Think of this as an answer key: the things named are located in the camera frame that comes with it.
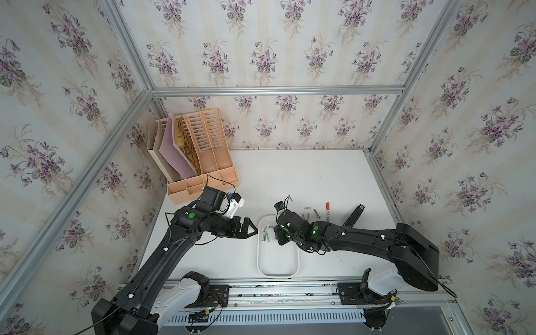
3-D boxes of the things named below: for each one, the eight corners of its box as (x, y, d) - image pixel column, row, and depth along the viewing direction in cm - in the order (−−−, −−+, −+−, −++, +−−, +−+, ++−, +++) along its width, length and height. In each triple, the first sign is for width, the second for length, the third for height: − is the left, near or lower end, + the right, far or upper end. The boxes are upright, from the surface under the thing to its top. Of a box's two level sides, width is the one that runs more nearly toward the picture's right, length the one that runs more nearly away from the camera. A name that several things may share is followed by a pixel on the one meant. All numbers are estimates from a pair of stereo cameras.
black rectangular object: (343, 225, 93) (345, 221, 90) (356, 206, 99) (358, 202, 96) (350, 230, 92) (352, 227, 89) (363, 211, 98) (366, 207, 95)
